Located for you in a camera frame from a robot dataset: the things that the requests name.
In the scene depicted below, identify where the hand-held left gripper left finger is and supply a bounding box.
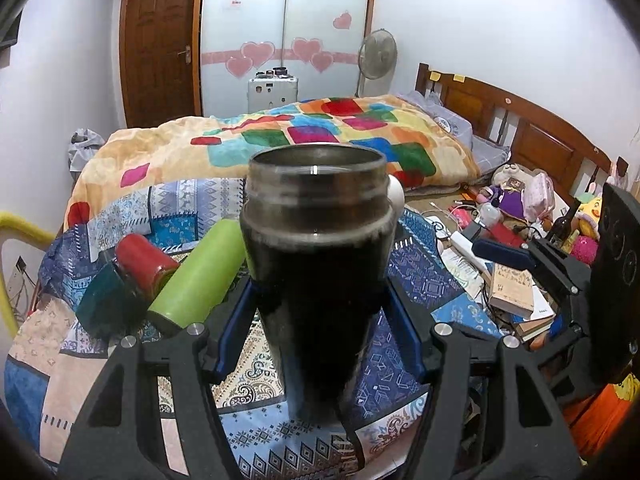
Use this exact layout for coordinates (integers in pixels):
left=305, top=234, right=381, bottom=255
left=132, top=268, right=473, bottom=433
left=57, top=279, right=262, bottom=480

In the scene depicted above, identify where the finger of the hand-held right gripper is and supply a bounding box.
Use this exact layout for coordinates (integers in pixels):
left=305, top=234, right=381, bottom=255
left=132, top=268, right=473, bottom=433
left=547, top=322, right=601, bottom=407
left=471, top=236, right=594, bottom=302

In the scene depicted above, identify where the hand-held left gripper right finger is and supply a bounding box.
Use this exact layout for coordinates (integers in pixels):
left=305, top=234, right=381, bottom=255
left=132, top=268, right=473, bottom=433
left=383, top=284, right=584, bottom=480

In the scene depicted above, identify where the black steel cup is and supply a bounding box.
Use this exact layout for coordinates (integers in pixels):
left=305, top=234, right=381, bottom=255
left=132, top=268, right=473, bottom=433
left=239, top=144, right=401, bottom=424

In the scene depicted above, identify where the green cup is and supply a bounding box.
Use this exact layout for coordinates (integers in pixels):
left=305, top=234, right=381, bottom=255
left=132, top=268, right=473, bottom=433
left=146, top=220, right=249, bottom=337

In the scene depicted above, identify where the red cup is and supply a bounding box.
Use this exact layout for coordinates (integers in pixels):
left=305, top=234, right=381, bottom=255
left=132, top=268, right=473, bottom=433
left=116, top=234, right=181, bottom=302

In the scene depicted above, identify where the white cup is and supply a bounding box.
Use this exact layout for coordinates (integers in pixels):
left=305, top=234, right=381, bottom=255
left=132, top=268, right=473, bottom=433
left=387, top=174, right=406, bottom=224

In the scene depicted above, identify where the teal cup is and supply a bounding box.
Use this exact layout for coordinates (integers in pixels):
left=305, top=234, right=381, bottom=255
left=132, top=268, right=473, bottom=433
left=76, top=262, right=151, bottom=341

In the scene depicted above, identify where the white power strip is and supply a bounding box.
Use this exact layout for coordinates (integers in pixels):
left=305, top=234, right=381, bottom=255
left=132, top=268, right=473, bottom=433
left=449, top=234, right=494, bottom=272

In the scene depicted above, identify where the beige book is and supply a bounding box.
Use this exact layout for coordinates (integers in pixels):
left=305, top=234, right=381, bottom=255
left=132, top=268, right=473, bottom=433
left=487, top=260, right=540, bottom=319

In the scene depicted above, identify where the pink plush toy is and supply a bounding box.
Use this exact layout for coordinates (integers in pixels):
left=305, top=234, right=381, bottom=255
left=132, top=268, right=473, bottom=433
left=570, top=235, right=599, bottom=264

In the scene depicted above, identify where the orange plush toy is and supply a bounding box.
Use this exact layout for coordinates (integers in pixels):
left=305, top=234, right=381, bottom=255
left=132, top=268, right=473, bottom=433
left=564, top=374, right=637, bottom=462

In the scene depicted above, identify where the dark wine bottle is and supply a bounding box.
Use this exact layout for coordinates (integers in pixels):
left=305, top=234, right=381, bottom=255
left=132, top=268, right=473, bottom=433
left=545, top=198, right=584, bottom=252

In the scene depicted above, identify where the pink pouch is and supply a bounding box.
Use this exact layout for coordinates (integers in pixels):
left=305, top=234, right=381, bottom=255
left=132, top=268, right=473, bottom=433
left=520, top=172, right=556, bottom=224

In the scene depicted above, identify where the blue patterned bedsheet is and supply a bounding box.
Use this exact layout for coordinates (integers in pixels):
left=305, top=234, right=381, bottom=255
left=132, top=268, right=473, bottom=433
left=5, top=175, right=506, bottom=480

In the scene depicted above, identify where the yellow plush toy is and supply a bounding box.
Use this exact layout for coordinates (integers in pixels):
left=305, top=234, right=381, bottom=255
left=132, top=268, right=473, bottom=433
left=575, top=195, right=606, bottom=239

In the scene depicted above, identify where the beige plush toy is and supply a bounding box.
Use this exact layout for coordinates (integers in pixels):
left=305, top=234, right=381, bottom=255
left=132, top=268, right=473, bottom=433
left=492, top=162, right=534, bottom=189

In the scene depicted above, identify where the grey pillow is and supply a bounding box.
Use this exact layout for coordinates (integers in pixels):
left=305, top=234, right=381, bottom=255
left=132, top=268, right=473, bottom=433
left=470, top=135, right=512, bottom=176
left=397, top=91, right=474, bottom=150

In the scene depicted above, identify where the wooden headboard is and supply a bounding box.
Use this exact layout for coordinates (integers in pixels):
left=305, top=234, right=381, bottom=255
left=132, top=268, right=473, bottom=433
left=415, top=62, right=614, bottom=197

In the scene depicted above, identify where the colourful patch blanket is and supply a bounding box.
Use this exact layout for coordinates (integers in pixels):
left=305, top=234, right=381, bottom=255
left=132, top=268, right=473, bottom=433
left=65, top=96, right=483, bottom=233

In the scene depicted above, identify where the grey plastic bag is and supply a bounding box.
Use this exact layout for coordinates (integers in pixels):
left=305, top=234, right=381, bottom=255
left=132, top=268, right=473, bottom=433
left=68, top=128, right=106, bottom=182

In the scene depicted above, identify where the standing fan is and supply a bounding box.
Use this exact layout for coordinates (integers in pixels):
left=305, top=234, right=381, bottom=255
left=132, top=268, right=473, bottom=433
left=355, top=28, right=399, bottom=97

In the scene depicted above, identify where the yellow tube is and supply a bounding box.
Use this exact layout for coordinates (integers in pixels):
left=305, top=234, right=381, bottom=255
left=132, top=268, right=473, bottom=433
left=0, top=211, right=57, bottom=342

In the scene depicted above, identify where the white appliance box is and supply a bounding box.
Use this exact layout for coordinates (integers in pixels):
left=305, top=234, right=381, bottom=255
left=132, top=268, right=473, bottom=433
left=247, top=72, right=300, bottom=110

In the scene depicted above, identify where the wooden door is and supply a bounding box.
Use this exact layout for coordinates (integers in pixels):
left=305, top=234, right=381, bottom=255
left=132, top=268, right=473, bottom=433
left=119, top=0, right=202, bottom=129

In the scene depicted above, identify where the wardrobe with heart stickers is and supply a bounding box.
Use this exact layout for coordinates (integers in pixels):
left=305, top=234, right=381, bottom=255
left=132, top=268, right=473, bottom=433
left=200, top=0, right=379, bottom=117

